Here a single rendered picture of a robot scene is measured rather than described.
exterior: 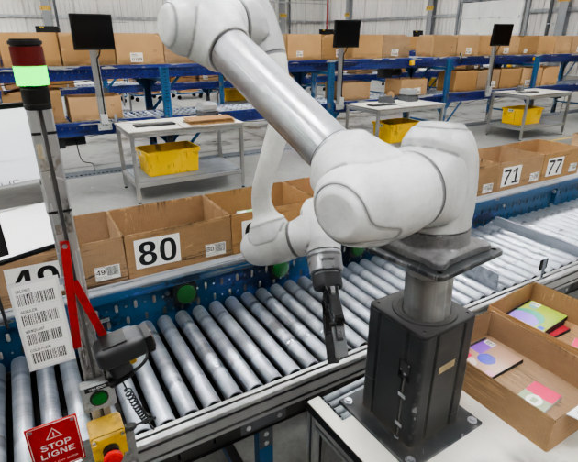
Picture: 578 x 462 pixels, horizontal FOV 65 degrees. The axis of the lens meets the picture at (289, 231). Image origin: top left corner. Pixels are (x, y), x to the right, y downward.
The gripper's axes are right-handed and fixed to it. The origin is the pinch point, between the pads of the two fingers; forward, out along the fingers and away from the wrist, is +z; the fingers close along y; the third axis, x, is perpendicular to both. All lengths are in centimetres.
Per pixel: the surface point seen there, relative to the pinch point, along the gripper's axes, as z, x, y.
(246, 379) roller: 1.4, -23.0, -27.9
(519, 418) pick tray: 18.2, 44.7, -7.6
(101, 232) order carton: -60, -77, -56
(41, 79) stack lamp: -43, -51, 50
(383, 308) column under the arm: -9.1, 11.2, 6.8
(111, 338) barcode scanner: -6, -49, 14
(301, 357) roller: -4.1, -5.7, -34.6
